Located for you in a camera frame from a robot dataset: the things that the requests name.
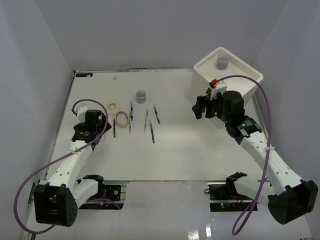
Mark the dark green pen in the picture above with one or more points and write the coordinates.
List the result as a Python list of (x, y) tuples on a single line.
[(156, 113)]

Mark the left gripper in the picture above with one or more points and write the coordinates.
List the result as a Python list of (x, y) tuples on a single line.
[(79, 126)]

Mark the beige masking tape roll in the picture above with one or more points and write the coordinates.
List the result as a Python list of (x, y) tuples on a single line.
[(122, 119)]

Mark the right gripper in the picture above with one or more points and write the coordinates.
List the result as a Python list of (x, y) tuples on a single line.
[(204, 101)]

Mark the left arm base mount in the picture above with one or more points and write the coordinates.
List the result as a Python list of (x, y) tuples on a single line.
[(111, 194)]

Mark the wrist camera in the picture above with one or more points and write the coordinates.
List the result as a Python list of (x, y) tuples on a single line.
[(80, 112), (217, 87)]

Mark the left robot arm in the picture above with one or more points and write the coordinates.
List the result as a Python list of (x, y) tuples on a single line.
[(57, 201)]

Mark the purple pen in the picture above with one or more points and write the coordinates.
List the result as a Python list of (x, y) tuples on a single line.
[(152, 131)]

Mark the white tape roll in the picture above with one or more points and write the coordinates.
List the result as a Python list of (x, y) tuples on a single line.
[(113, 106)]

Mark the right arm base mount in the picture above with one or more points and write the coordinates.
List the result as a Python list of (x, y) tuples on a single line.
[(223, 196)]

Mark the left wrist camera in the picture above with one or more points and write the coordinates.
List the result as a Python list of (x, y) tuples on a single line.
[(80, 112)]

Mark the blue capped pen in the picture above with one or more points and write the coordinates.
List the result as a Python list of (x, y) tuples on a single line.
[(131, 111)]

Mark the light green pen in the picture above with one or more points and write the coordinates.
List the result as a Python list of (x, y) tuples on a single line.
[(145, 121)]

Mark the paper clip jar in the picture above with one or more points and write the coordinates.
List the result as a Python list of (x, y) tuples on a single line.
[(141, 96), (222, 61)]

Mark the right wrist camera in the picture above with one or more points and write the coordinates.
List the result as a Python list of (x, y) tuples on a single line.
[(217, 87)]

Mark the black pen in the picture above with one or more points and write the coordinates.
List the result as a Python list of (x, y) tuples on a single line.
[(114, 128)]

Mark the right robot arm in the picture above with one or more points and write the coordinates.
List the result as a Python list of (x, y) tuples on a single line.
[(289, 196)]

